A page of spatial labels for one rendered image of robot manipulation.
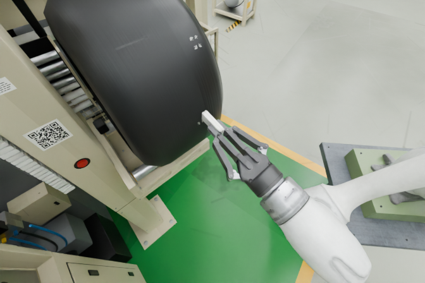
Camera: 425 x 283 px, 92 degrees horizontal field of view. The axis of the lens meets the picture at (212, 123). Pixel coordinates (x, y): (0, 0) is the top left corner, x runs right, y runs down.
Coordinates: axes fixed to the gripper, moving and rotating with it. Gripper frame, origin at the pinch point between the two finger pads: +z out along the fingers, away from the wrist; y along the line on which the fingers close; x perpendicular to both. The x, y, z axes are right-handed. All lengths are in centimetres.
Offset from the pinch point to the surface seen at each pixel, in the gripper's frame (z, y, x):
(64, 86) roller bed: 63, 26, 28
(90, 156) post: 22.1, 29.5, 19.8
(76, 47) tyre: 24.4, 16.8, -14.3
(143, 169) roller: 13.8, 18.8, 33.7
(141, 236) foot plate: 9, 43, 125
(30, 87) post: 26.1, 28.1, -8.5
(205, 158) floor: 27, -30, 129
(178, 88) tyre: 9.0, 3.4, -7.3
